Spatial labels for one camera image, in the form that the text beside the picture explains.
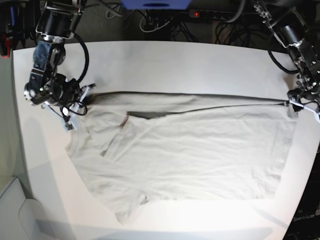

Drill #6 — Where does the grey t-shirt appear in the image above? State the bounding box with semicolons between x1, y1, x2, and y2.
67;93;298;223

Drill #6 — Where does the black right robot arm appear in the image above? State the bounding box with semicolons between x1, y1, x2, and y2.
24;0;89;107

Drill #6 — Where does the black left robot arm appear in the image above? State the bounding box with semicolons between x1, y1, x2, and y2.
251;0;320;102

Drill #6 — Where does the black power strip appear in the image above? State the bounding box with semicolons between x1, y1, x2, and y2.
184;9;243;23

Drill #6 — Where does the blue box at top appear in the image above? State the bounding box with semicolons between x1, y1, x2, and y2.
121;0;191;10

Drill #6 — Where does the grey side table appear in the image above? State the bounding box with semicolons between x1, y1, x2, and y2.
0;177;41;240

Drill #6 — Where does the red and black clamp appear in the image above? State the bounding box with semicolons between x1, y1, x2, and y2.
0;32;12;58

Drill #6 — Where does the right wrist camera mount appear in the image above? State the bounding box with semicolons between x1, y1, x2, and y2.
41;83;96;132

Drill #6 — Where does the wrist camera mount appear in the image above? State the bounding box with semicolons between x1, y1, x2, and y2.
41;83;96;132
287;98;320;123

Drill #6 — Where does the white cable loop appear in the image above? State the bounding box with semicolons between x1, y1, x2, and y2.
138;14;172;33

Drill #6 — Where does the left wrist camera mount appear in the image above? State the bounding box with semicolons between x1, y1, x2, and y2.
287;98;320;123

